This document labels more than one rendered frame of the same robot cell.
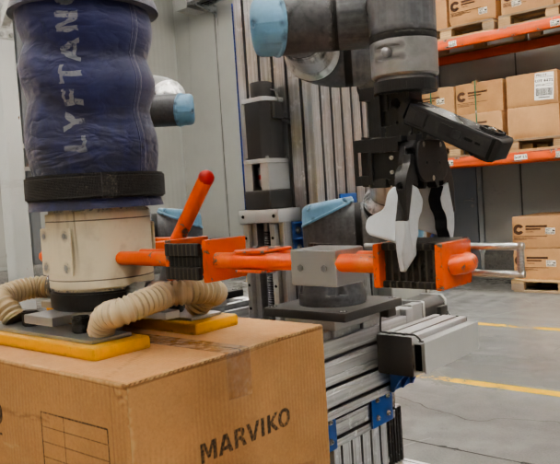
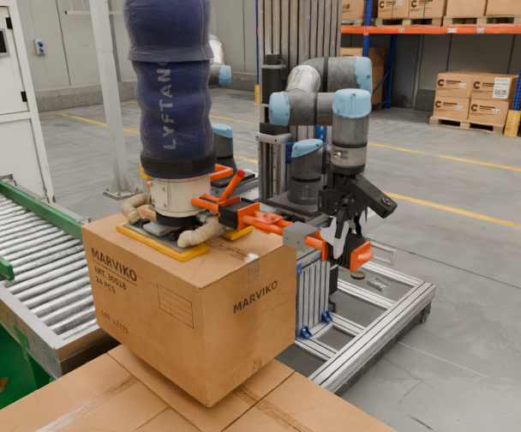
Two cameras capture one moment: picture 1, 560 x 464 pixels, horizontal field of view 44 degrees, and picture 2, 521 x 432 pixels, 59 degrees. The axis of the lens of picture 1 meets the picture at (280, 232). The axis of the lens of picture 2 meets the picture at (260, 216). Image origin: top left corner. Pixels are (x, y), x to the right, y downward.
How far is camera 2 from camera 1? 0.44 m
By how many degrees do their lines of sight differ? 20
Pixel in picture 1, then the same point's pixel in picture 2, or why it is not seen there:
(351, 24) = (324, 118)
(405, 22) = (350, 141)
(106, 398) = (190, 290)
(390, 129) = (337, 186)
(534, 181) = (459, 45)
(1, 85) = not seen: outside the picture
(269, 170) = not seen: hidden behind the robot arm
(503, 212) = (434, 66)
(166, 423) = (218, 300)
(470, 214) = (410, 66)
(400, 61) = (345, 160)
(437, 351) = not seen: hidden behind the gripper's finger
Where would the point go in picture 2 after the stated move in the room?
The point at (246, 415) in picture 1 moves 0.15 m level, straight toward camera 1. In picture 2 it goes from (255, 288) to (256, 319)
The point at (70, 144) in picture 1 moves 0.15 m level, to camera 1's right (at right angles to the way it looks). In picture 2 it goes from (166, 144) to (221, 144)
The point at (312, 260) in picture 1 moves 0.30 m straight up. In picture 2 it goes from (293, 237) to (295, 112)
